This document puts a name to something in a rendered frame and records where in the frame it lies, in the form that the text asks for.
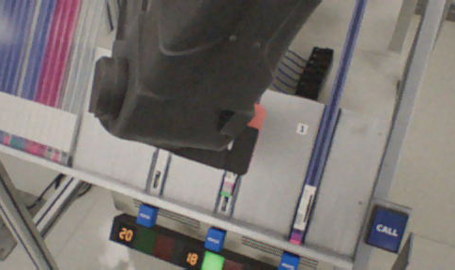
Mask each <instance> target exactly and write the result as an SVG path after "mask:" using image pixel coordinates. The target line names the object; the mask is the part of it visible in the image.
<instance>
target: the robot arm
mask: <svg viewBox="0 0 455 270"><path fill-rule="evenodd" d="M322 1H324V0H121V6H120V10H119V15H118V20H117V29H116V35H115V40H114V44H113V48H112V54H111V57H109V56H106V55H102V56H101V57H100V58H99V59H98V61H97V62H96V63H95V67H94V77H93V81H92V86H91V97H90V100H89V106H88V111H87V112H88V113H93V114H94V118H97V119H98V120H99V121H100V124H101V125H102V126H103V128H104V129H106V131H107V132H108V133H110V134H111V135H112V136H115V137H116V138H118V139H120V140H127V141H132V142H136V143H144V144H146V145H148V146H154V147H156V148H158V149H160V150H164V151H167V152H169V153H173V154H174V155H175V156H177V157H182V158H184V159H189V160H191V161H194V162H197V163H201V164H204V165H205V166H210V167H212V168H214V169H217V170H225V171H226V172H228V173H235V174H237V175H246V174H247V173H248V170H249V168H250V162H251V160H252V157H253V155H254V150H255V147H256V145H257V143H258V138H259V136H260V133H261V128H262V126H263V123H264V121H265V115H266V109H265V107H262V106H259V105H257V104H254V103H256V102H257V101H258V99H259V98H260V97H261V96H262V95H263V94H264V93H265V91H266V90H267V88H268V87H270V86H271V84H272V83H273V82H274V81H275V80H276V73H277V70H278V67H279V66H280V64H281V61H282V59H283V57H284V55H285V54H286V53H287V50H288V49H289V48H290V45H291V44H292V43H293V41H294V39H295V38H296V35H297V34H298V33H299V32H300V29H301V28H303V25H304V24H305V23H306V21H307V20H308V19H309V18H310V16H311V15H312V13H313V12H314V11H315V10H316V9H317V8H318V7H319V5H320V4H322ZM232 140H234V142H233V144H232V146H231V149H230V150H229V149H228V146H229V144H230V143H231V141H232Z"/></svg>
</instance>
